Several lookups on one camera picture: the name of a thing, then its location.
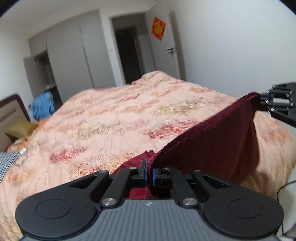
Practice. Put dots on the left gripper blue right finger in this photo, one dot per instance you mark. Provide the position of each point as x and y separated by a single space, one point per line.
171 183

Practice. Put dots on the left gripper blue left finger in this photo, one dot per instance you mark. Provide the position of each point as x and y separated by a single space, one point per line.
123 182

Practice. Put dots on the dark red long-sleeve shirt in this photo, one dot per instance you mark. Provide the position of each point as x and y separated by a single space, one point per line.
224 145

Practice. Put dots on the blue clothes pile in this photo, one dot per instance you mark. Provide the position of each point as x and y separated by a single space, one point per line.
43 106

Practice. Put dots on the olive green pillow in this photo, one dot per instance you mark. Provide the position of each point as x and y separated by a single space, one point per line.
21 129

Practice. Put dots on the white room door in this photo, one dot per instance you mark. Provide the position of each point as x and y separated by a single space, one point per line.
162 60

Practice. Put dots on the padded bed headboard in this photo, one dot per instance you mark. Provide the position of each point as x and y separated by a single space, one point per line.
12 110

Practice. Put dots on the red fu door decoration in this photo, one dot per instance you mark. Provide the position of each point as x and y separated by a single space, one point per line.
158 28

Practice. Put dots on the grey built-in wardrobe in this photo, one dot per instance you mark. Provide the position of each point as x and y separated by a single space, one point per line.
72 55

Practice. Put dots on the white charger with cable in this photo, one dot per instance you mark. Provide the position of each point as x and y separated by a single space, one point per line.
23 151

